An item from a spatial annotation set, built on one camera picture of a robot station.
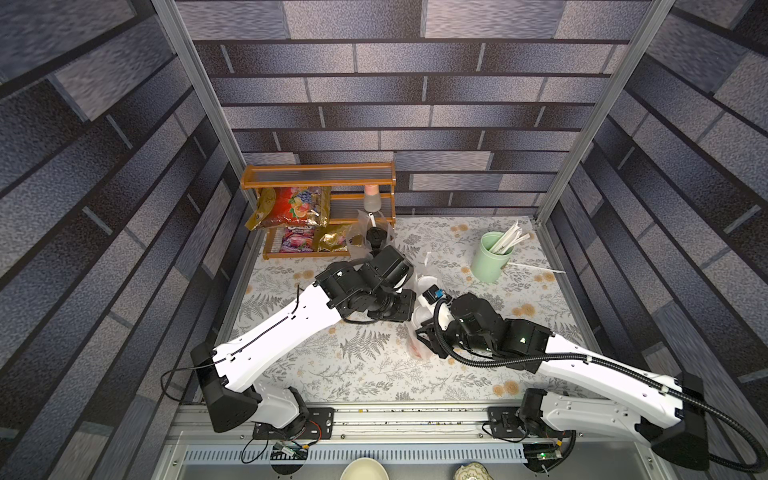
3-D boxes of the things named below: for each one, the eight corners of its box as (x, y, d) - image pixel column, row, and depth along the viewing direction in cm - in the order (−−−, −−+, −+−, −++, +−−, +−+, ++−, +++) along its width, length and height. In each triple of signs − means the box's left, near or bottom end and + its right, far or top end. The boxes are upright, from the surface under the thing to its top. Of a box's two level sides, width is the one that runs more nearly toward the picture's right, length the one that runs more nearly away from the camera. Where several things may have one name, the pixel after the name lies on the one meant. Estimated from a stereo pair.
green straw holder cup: (473, 282, 103) (484, 257, 92) (468, 257, 110) (478, 231, 99) (501, 282, 103) (515, 257, 92) (494, 257, 110) (506, 231, 99)
